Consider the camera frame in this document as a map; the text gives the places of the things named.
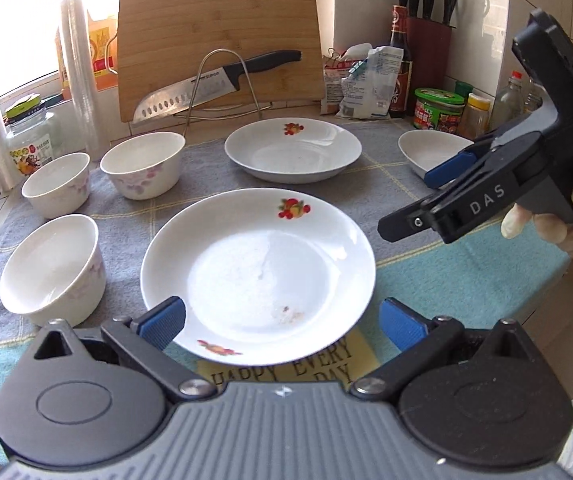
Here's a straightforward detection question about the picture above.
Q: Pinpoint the yellow lid spice jar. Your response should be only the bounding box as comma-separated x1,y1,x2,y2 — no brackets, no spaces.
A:
459,92,492,141

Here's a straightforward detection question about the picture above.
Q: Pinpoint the white bowl with floral print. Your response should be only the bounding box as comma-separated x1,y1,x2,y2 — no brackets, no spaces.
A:
21,152,91,219
0,214,106,328
100,131,186,201

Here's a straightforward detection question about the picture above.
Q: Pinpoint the orange cooking wine bottle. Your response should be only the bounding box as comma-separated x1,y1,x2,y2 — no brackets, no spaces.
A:
56,0,120,93

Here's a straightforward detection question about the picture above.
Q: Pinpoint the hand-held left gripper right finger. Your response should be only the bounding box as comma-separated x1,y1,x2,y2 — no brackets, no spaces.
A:
351,297,540,404

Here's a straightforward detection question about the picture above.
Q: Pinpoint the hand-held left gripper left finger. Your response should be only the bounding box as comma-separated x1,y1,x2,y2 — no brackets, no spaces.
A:
31,296,217,404

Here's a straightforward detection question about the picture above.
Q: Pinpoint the white plate with fruit print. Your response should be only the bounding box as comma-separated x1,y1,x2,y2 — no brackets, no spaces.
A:
224,117,362,183
398,130,475,181
140,188,377,366

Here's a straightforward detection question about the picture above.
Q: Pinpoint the glass jar with label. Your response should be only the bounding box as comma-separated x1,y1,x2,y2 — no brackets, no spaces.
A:
4,95,60,178

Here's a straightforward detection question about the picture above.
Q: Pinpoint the metal wire rack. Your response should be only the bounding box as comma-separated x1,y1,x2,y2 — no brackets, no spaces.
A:
184,48,274,138

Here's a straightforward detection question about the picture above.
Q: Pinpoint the grey checked mat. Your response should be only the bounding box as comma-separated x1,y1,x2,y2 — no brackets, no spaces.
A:
0,132,447,351

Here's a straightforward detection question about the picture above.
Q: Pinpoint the clear bottle with red cap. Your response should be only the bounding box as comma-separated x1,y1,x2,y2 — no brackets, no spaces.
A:
491,71,526,133

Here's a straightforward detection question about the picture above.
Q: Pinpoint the bamboo cutting board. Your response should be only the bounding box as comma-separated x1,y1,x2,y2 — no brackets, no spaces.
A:
116,0,323,123

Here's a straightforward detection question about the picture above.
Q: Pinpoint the dark soy sauce bottle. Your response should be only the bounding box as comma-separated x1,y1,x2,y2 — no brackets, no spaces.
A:
389,5,414,118

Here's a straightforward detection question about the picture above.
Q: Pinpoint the santoku knife with black handle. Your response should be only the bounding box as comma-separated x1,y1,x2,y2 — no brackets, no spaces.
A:
132,50,302,123

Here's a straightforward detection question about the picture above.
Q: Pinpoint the large cling film roll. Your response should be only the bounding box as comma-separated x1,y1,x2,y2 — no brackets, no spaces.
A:
59,0,104,156

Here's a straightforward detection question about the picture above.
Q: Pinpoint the dark red knife block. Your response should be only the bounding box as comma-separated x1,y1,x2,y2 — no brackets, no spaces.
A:
404,16,453,98

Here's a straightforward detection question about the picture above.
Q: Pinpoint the white and blue bag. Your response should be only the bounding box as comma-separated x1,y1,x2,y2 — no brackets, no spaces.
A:
339,45,407,121

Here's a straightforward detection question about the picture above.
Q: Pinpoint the green lid sauce jar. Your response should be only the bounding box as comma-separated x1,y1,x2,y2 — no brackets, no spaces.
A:
413,87,467,136

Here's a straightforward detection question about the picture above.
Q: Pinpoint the teal mat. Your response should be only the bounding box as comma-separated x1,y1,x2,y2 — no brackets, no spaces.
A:
0,230,573,461

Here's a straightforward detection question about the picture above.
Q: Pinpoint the person's right hand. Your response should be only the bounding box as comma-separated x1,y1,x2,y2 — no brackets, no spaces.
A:
501,150,573,261

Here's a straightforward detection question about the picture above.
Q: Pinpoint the orange and white bag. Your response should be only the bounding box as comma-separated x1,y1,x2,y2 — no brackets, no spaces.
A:
321,52,362,116

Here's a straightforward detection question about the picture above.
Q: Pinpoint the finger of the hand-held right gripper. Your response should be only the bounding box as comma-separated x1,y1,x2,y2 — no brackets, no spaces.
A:
377,166,518,246
424,142,517,190

